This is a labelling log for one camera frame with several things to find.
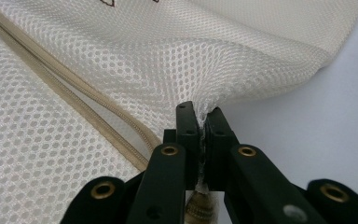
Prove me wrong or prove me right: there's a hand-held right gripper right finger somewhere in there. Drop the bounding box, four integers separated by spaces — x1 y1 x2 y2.
204 106 241 191

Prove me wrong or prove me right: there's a white board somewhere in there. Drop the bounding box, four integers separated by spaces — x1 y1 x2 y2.
185 0 358 224

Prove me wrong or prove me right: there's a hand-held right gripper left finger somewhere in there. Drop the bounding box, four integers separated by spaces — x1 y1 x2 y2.
163 100 201 190

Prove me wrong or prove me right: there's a cream mesh laundry bag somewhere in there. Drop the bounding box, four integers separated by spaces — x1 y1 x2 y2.
0 0 358 224

